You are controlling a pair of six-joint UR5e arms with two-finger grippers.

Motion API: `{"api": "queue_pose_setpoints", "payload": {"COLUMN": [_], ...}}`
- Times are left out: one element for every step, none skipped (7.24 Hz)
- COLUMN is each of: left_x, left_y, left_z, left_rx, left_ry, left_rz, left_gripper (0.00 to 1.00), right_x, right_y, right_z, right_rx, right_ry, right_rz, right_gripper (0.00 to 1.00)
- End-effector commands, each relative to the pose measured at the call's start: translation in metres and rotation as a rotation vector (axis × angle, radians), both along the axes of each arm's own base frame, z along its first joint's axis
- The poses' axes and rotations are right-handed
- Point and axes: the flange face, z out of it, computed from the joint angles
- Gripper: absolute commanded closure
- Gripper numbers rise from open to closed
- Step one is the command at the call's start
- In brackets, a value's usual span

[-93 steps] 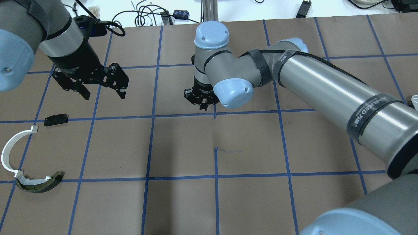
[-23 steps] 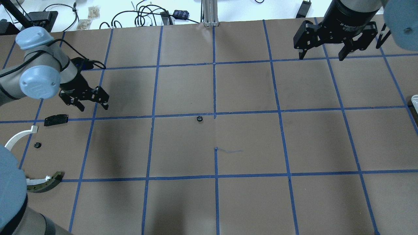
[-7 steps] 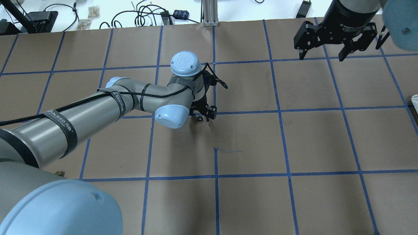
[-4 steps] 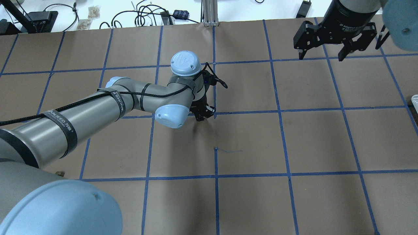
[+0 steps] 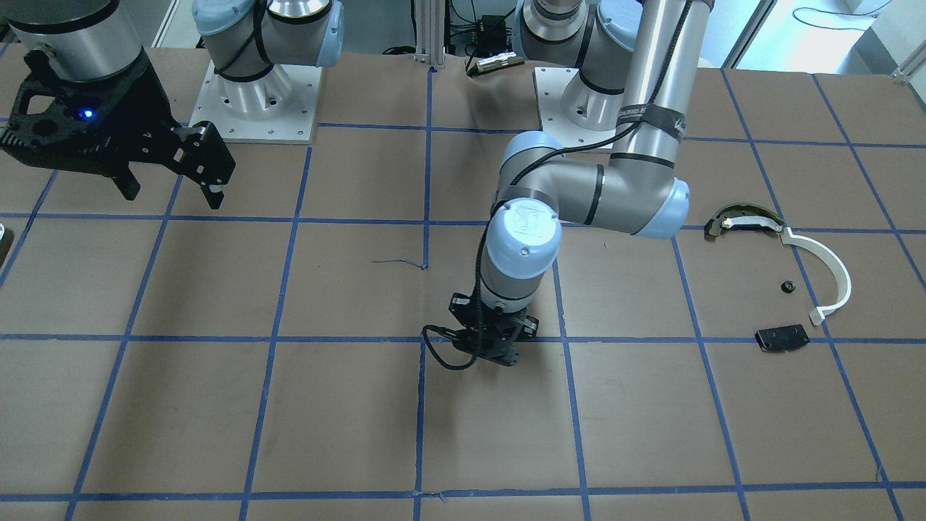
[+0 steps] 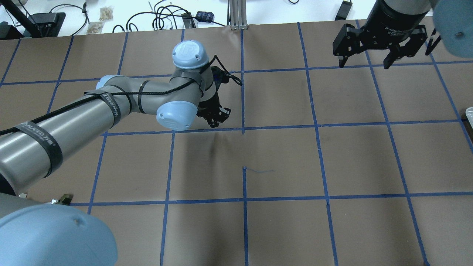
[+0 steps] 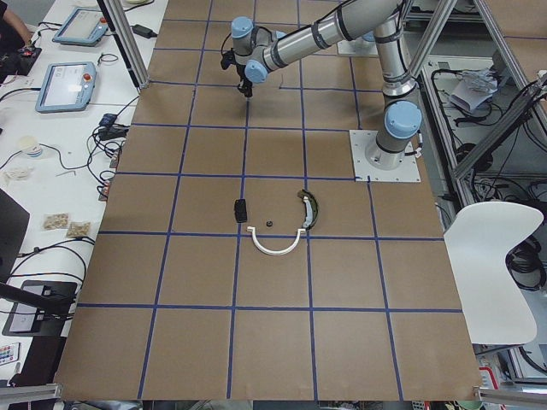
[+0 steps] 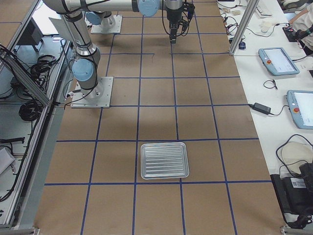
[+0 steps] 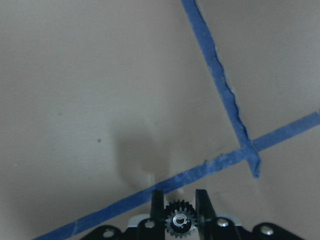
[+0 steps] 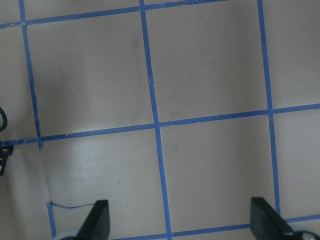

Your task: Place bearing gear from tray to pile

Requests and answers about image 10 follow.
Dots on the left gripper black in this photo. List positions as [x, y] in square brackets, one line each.
[5, 152]

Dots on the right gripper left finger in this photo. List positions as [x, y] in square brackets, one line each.
[97, 224]

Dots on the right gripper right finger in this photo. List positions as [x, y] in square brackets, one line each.
[266, 223]

